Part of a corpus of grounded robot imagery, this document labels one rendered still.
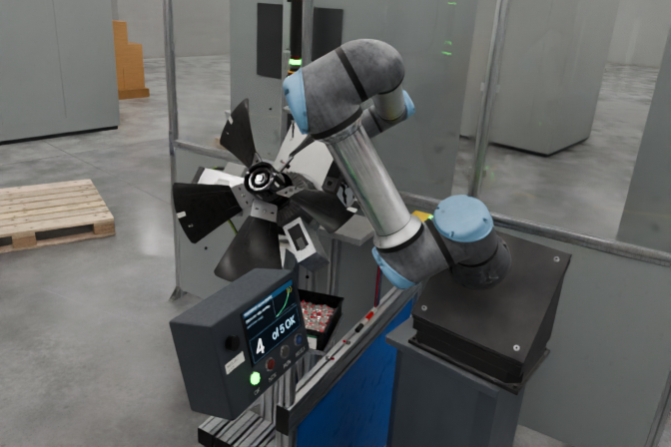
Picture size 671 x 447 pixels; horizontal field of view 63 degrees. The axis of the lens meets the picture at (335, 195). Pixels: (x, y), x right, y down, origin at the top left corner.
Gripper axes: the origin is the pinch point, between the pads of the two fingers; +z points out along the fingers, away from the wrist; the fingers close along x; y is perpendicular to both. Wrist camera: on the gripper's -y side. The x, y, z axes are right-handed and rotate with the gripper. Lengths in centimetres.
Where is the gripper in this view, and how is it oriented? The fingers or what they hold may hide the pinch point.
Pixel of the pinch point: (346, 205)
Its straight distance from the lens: 170.2
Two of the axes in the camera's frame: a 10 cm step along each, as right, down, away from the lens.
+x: -8.7, -2.2, 4.4
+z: 0.9, 8.1, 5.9
